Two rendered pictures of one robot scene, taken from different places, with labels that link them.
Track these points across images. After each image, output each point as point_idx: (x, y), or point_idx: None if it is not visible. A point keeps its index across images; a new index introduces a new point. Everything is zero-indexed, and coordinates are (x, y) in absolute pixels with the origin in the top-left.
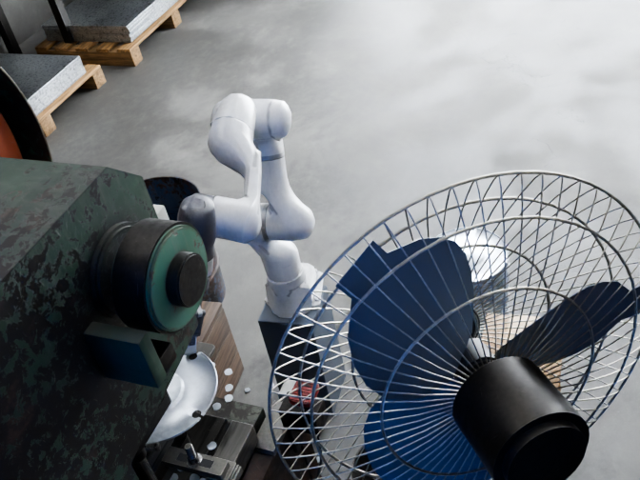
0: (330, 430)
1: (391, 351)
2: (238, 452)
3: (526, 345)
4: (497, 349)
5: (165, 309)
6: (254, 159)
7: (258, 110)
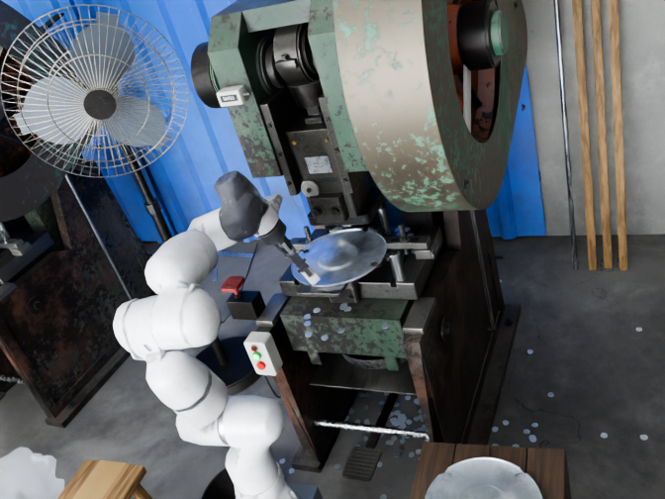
0: None
1: (120, 54)
2: (289, 265)
3: (74, 106)
4: None
5: None
6: None
7: (147, 297)
